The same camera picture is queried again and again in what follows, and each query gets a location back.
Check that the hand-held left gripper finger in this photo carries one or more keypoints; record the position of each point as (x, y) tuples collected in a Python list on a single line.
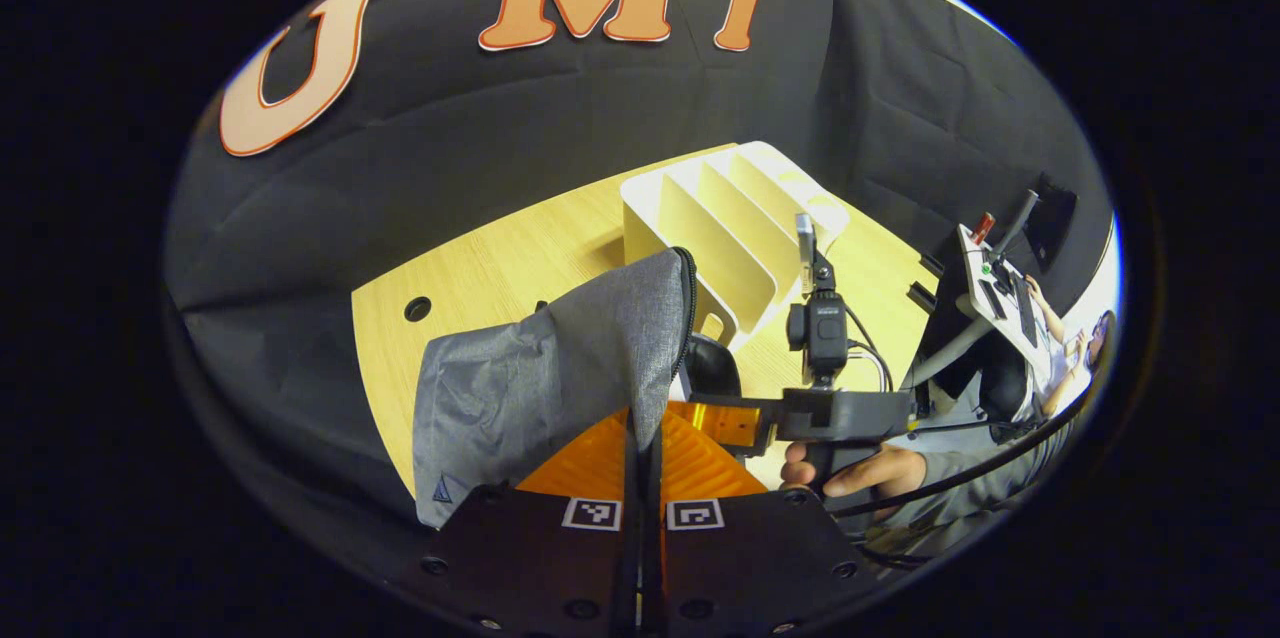
[(651, 538), (631, 538)]

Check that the black monitor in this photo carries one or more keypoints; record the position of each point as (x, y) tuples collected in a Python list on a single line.
[(1055, 218)]

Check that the grey schoolbag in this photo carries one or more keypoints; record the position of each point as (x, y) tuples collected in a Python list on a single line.
[(540, 388)]

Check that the black office chair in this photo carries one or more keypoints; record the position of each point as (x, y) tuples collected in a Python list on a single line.
[(1005, 378)]

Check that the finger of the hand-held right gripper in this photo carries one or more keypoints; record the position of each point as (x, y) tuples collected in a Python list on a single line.
[(730, 423)]

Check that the white bookshelf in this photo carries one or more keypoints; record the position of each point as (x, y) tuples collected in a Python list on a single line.
[(680, 228)]

